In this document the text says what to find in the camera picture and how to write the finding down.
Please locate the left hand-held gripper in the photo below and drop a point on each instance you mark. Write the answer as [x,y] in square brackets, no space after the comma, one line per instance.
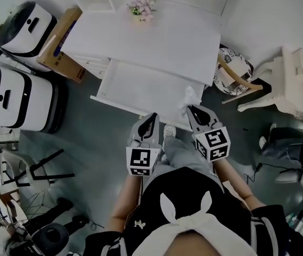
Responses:
[140,159]

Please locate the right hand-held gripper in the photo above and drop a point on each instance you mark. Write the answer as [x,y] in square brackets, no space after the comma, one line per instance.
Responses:
[215,143]

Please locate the clear plastic bag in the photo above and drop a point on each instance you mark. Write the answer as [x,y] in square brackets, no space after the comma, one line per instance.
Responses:
[191,96]

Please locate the white desk drawer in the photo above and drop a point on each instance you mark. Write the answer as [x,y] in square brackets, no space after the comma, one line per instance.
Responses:
[146,89]

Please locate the person's left forearm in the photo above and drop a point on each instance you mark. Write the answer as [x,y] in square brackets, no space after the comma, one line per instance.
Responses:
[124,204]

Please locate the person's right forearm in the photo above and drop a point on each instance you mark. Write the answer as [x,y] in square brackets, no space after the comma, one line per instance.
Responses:
[239,185]

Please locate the person's white right shoe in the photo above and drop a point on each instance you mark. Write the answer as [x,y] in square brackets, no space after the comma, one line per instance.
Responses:
[170,130]

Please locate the person's grey trousers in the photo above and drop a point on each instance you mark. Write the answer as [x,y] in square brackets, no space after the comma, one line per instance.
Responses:
[183,153]

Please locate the person's dark shirt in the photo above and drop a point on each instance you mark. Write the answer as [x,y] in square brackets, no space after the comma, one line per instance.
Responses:
[183,188]

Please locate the wooden chair with patterned cushion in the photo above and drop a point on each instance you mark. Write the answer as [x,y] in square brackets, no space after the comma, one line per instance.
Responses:
[233,63]

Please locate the white desk with hutch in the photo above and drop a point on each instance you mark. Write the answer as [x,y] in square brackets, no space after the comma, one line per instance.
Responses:
[154,44]

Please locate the white chair with black legs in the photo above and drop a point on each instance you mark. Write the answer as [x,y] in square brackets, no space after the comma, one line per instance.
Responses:
[38,173]

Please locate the brown cardboard box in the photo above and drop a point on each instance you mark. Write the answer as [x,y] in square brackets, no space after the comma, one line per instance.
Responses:
[58,60]

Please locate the white mobile robot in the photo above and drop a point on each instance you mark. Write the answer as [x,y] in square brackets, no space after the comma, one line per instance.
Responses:
[31,33]
[34,100]

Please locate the pink flowers in pot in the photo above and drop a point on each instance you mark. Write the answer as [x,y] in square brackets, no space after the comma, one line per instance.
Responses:
[142,8]

